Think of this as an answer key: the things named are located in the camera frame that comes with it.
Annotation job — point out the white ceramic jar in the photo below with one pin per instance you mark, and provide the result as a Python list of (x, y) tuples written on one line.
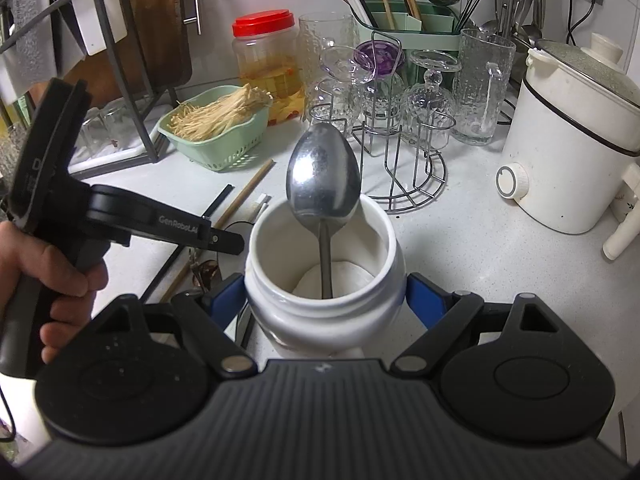
[(300, 320)]

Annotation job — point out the black dish rack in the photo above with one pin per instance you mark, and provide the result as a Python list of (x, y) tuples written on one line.
[(132, 80)]

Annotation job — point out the red lid plastic jar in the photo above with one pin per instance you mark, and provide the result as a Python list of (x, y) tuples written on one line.
[(265, 60)]

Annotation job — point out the small clear drinking glass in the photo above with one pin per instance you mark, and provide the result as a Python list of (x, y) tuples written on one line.
[(94, 130), (125, 122)]

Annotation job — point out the wooden chopstick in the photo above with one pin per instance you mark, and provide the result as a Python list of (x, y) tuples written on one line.
[(250, 190)]

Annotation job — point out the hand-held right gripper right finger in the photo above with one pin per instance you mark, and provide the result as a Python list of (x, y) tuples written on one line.
[(422, 300)]

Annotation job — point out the speckled cooker lid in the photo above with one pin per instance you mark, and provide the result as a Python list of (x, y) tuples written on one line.
[(585, 65)]

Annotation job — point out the purple lid container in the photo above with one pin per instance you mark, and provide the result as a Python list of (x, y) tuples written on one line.
[(377, 55)]

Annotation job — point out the wooden cutting board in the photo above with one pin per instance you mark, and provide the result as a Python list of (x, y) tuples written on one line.
[(160, 20)]

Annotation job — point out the white electric cooker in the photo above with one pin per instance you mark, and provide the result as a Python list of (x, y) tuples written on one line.
[(560, 135)]

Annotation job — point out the tall textured glass mug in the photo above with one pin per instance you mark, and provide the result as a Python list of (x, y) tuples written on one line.
[(325, 35), (480, 90)]

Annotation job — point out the row of hanging metal utensils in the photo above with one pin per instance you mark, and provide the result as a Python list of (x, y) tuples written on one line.
[(531, 35)]

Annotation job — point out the person's left hand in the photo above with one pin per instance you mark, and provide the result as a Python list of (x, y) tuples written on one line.
[(70, 280)]

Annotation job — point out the grey textured cloth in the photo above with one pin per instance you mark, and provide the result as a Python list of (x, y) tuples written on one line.
[(25, 25)]

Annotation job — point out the clear glass goblet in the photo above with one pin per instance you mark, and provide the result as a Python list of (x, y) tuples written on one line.
[(432, 110), (382, 105), (345, 65)]

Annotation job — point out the enoki mushrooms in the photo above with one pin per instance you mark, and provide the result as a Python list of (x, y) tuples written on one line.
[(215, 115)]

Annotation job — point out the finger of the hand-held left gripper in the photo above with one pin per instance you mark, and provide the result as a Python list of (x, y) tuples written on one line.
[(225, 242)]

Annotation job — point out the textured clear tumbler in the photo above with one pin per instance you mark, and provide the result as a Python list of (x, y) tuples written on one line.
[(10, 155)]

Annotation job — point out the large metal spoon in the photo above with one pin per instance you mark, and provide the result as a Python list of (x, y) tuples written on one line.
[(322, 175)]

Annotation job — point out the green utensil holder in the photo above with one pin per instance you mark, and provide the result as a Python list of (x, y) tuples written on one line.
[(425, 40)]

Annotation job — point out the white chopstick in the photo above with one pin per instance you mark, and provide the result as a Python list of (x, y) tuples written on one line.
[(262, 202)]

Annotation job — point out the black chopstick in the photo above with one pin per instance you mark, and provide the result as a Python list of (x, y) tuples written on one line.
[(222, 205)]

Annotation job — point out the white plastic board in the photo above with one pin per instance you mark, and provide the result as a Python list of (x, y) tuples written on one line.
[(100, 20)]

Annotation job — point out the green plastic basket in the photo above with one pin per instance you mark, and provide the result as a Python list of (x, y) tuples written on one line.
[(225, 152)]

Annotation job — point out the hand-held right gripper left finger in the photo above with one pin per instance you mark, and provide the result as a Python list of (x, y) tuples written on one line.
[(227, 300)]

